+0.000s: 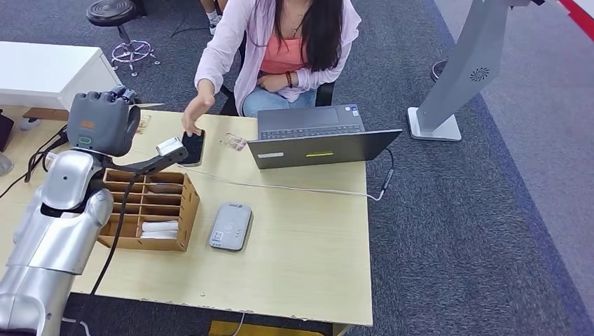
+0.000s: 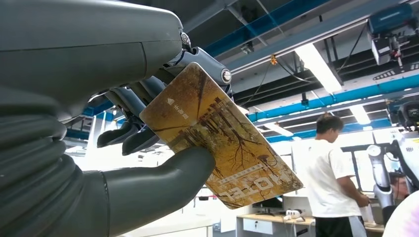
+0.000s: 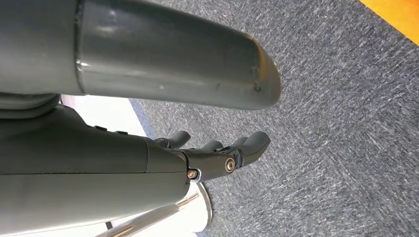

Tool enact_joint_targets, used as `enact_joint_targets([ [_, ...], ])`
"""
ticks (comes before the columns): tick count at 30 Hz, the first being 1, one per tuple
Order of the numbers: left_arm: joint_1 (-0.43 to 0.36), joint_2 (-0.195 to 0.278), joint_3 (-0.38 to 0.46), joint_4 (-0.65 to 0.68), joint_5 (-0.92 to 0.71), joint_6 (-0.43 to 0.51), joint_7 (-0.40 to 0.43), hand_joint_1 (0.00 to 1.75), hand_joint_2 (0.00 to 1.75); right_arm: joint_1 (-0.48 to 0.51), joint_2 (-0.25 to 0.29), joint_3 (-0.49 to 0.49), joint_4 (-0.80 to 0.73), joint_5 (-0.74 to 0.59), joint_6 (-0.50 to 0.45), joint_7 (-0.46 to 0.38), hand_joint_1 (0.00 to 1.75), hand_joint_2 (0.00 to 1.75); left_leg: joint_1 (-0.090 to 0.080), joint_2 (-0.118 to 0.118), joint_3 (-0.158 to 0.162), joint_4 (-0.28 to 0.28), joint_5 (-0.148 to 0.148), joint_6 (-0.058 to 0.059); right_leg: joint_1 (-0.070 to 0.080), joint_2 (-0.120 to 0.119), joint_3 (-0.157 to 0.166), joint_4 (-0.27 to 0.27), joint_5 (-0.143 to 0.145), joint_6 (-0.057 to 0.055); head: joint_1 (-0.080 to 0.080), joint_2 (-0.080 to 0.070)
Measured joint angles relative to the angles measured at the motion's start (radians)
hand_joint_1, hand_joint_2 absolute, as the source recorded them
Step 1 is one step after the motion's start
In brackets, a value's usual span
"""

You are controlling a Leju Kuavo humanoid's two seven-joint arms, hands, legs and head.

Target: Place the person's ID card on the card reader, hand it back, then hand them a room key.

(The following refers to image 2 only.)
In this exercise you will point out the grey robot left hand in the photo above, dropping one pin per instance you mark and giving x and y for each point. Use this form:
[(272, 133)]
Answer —
[(82, 49)]

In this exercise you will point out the yellow brown hotel card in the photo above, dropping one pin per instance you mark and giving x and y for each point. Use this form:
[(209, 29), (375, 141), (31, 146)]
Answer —
[(222, 137)]

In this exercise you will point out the person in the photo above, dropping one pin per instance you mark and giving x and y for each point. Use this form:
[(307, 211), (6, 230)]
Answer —
[(404, 219), (399, 186), (327, 176)]

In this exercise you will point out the blue overhead beam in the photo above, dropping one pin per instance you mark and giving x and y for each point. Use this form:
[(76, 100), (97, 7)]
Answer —
[(343, 96), (262, 24)]

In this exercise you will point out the ceiling light panel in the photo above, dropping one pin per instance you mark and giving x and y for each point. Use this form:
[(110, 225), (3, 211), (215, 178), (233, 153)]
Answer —
[(278, 130), (319, 67), (359, 114)]

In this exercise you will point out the black monitor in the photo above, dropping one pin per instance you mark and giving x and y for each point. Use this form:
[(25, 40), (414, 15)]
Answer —
[(270, 204)]

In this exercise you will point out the wooden background desk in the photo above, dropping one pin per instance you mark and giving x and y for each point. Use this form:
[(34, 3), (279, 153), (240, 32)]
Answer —
[(262, 225)]

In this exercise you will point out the white desk device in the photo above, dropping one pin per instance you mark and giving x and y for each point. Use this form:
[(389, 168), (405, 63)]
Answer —
[(293, 215)]

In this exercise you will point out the blue grey overhead machine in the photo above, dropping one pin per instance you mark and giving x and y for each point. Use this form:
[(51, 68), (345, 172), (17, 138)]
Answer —
[(389, 23)]

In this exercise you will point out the grey background robot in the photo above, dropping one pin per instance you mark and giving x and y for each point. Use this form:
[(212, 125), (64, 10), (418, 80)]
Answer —
[(379, 173)]

